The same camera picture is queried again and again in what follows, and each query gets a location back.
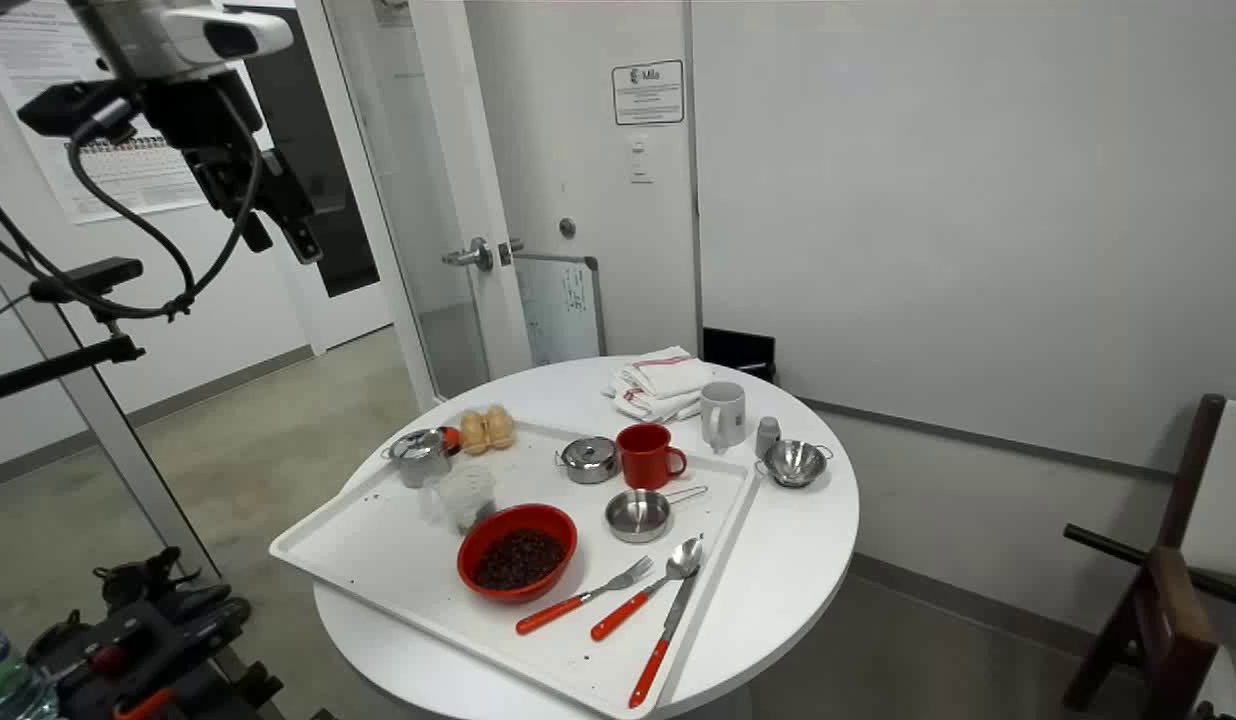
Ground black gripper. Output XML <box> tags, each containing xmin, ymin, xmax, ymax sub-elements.
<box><xmin>141</xmin><ymin>76</ymin><xmax>331</xmax><ymax>270</ymax></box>

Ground orange handled metal spoon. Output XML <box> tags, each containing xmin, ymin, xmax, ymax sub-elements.
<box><xmin>588</xmin><ymin>535</ymin><xmax>707</xmax><ymax>650</ymax></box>

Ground red plastic bowl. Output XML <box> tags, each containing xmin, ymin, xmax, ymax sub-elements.
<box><xmin>452</xmin><ymin>499</ymin><xmax>586</xmax><ymax>609</ymax></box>

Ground small open steel bowl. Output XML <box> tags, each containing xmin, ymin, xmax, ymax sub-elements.
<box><xmin>602</xmin><ymin>486</ymin><xmax>678</xmax><ymax>547</ymax></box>

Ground shiny steel bowl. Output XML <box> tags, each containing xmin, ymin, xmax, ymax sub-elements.
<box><xmin>762</xmin><ymin>435</ymin><xmax>833</xmax><ymax>491</ymax></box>

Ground white door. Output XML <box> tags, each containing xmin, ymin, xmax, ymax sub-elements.
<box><xmin>374</xmin><ymin>0</ymin><xmax>533</xmax><ymax>394</ymax></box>

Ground grey metal stand pole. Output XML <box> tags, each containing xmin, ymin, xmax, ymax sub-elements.
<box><xmin>0</xmin><ymin>174</ymin><xmax>227</xmax><ymax>591</ymax></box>

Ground steel canister with lid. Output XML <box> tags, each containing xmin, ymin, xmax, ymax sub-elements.
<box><xmin>384</xmin><ymin>425</ymin><xmax>455</xmax><ymax>491</ymax></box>

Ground beige bread roll cluster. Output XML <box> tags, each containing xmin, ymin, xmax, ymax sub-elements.
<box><xmin>452</xmin><ymin>404</ymin><xmax>521</xmax><ymax>461</ymax></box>

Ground white plastic tray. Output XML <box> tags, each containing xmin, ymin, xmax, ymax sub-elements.
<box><xmin>266</xmin><ymin>417</ymin><xmax>769</xmax><ymax>720</ymax></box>

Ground small lidded steel pot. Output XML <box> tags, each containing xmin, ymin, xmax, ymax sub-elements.
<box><xmin>557</xmin><ymin>434</ymin><xmax>623</xmax><ymax>487</ymax></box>

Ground dark brown beans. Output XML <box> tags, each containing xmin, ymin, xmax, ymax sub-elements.
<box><xmin>474</xmin><ymin>530</ymin><xmax>563</xmax><ymax>591</ymax></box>

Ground white red kitchen towel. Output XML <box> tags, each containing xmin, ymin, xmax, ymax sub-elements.
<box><xmin>603</xmin><ymin>344</ymin><xmax>727</xmax><ymax>429</ymax></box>

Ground red mug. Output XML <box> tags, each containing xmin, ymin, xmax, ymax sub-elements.
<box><xmin>612</xmin><ymin>421</ymin><xmax>692</xmax><ymax>491</ymax></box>

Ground black orange clamp tools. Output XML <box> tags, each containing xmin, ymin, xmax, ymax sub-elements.
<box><xmin>20</xmin><ymin>543</ymin><xmax>329</xmax><ymax>720</ymax></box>

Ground black box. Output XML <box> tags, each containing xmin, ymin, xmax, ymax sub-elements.
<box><xmin>702</xmin><ymin>322</ymin><xmax>779</xmax><ymax>388</ymax></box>

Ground round white table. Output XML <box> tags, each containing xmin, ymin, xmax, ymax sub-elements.
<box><xmin>307</xmin><ymin>351</ymin><xmax>864</xmax><ymax>720</ymax></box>

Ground dark wooden chair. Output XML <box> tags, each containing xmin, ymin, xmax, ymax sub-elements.
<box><xmin>1060</xmin><ymin>388</ymin><xmax>1236</xmax><ymax>720</ymax></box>

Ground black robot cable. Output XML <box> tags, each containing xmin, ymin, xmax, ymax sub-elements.
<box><xmin>66</xmin><ymin>124</ymin><xmax>269</xmax><ymax>323</ymax></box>

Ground silver door lever handle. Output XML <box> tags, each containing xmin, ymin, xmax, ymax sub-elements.
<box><xmin>439</xmin><ymin>236</ymin><xmax>500</xmax><ymax>276</ymax></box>

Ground black stereo camera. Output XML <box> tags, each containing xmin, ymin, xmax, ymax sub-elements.
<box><xmin>26</xmin><ymin>258</ymin><xmax>148</xmax><ymax>310</ymax></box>

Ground white light switch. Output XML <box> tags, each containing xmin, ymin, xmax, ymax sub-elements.
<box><xmin>623</xmin><ymin>136</ymin><xmax>659</xmax><ymax>188</ymax></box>

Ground white wall sign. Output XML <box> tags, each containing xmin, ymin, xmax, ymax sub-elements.
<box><xmin>610</xmin><ymin>56</ymin><xmax>689</xmax><ymax>132</ymax></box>

